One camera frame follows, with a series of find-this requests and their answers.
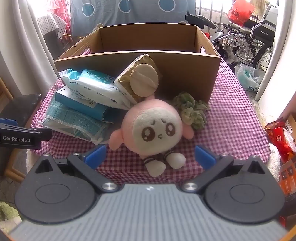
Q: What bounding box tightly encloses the blue bedsheet with circles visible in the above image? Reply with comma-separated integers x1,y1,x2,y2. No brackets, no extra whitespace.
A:
69,0,196,29

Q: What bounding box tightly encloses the large cardboard box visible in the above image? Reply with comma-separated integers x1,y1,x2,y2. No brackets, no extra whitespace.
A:
54,22,222,103

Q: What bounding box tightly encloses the green fabric scrunchie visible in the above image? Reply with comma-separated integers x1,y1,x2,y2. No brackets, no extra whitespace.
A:
172,92,210,130

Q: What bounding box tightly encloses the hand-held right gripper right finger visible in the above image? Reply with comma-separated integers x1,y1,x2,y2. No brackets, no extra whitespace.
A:
181,146,266,194

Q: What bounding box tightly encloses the metal window railing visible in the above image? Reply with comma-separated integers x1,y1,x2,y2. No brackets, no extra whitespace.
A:
195,0,229,30

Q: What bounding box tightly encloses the green fuzzy cloth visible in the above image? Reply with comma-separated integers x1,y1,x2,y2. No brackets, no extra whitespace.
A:
0,201,22,233

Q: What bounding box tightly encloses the red gift bag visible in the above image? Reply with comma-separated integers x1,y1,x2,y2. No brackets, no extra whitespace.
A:
265,117,296,163

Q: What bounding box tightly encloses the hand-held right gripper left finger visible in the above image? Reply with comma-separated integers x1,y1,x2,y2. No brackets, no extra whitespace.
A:
35,145,119,194

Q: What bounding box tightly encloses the white curtain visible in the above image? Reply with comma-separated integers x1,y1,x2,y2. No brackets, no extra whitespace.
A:
0,0,58,96
254,0,296,109

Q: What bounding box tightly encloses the beige round powder puff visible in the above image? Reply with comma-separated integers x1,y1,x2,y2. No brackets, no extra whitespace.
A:
129,64,159,98

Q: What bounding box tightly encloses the pink hanging garment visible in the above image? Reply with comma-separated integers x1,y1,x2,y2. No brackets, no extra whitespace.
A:
51,0,71,33

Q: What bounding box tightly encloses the pink plush toy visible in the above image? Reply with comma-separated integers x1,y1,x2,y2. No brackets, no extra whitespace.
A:
109,98,193,178

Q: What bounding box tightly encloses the blue tissue pack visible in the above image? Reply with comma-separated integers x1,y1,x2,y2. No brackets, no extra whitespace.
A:
55,86,121,123

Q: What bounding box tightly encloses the wooden furniture frame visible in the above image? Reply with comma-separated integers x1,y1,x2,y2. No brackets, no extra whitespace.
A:
0,76,30,183

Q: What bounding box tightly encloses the green white plastic bag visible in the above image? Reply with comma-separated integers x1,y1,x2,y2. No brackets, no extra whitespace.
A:
237,63,264,92

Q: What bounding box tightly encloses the dark hanging cloth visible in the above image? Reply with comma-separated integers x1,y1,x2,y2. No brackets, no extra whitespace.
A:
43,32,67,58

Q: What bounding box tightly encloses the white polka dot cloth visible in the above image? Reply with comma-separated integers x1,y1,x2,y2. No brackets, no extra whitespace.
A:
37,13,67,40

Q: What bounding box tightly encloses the teal towel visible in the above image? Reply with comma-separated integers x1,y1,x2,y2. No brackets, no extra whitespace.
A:
45,98,109,139

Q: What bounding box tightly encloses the orange printed appliance box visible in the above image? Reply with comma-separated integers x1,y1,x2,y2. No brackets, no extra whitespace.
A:
279,158,296,197

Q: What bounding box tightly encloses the red plastic bag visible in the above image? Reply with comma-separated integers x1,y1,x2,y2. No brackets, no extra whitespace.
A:
227,0,254,26

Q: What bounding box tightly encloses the white fluffy cloth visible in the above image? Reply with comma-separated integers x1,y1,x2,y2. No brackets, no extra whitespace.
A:
268,143,282,182

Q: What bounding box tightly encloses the wheelchair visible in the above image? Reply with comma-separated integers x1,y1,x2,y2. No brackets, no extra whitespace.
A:
185,5,278,70

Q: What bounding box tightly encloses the large white tissue pack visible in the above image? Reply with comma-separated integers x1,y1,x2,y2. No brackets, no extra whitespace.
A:
77,69,131,110

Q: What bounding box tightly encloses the gold packet with round puff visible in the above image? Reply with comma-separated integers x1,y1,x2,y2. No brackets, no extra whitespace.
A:
113,54,162,105

